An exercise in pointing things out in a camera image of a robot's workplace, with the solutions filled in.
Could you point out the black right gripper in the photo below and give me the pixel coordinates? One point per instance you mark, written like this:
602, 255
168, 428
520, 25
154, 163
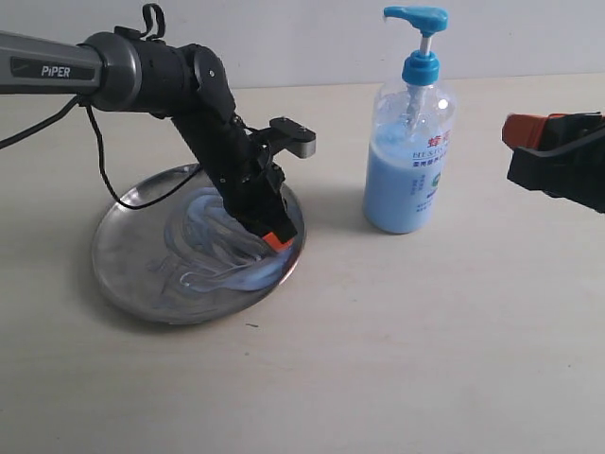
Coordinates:
560, 154

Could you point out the blue soap pump bottle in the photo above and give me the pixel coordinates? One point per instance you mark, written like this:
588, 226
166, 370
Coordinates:
412, 122

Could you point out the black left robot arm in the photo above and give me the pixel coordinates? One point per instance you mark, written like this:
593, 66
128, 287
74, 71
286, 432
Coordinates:
116, 72

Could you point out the pale blue soap puddle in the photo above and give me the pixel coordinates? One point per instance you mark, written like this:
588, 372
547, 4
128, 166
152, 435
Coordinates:
206, 249

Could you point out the round stainless steel plate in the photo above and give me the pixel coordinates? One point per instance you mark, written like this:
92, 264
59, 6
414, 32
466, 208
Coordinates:
130, 236

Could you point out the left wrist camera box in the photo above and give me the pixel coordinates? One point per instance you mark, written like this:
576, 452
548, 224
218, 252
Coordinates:
284, 133

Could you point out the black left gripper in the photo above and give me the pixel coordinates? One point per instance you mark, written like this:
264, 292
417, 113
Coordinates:
250, 185

